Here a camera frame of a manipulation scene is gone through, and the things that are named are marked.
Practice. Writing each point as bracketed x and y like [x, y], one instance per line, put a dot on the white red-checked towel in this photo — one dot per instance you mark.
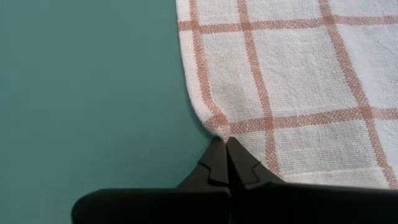
[295, 77]

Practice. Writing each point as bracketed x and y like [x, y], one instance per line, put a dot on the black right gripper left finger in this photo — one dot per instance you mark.
[155, 207]

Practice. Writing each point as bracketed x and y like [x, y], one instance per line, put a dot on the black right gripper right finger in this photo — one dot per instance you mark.
[311, 208]

